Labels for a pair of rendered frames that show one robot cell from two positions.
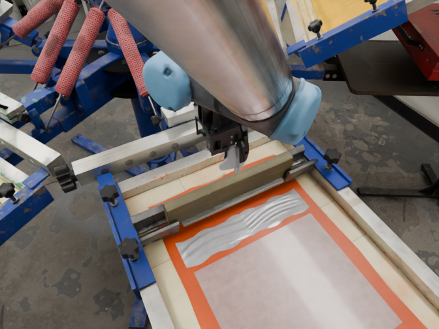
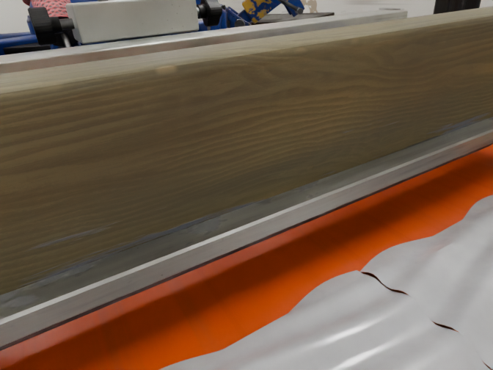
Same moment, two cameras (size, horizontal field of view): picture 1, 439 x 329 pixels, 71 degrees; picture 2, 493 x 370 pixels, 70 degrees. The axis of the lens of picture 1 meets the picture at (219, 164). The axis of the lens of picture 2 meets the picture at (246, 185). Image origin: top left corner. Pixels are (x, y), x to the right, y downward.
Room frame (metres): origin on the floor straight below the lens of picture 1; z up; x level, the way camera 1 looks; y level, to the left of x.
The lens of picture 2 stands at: (0.30, 0.00, 1.08)
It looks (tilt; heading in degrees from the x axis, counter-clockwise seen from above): 29 degrees down; 0
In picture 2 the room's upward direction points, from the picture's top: 4 degrees counter-clockwise
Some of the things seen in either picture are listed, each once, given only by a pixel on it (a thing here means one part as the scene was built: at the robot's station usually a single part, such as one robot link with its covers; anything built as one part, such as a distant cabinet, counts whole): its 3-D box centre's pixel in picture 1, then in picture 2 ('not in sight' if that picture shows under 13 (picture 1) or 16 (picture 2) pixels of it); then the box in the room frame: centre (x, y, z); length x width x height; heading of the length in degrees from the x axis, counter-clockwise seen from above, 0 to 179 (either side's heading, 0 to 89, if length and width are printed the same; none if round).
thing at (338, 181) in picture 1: (307, 155); not in sight; (0.62, -0.26, 0.98); 0.30 x 0.05 x 0.07; 28
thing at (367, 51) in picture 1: (289, 70); not in sight; (1.18, -0.30, 0.91); 1.34 x 0.40 x 0.08; 88
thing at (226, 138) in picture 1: (222, 118); not in sight; (0.45, -0.01, 1.26); 0.09 x 0.08 x 0.12; 118
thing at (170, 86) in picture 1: (195, 73); not in sight; (0.36, 0.03, 1.42); 0.11 x 0.11 x 0.08; 55
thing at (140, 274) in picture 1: (126, 234); not in sight; (0.36, 0.23, 0.98); 0.30 x 0.05 x 0.07; 28
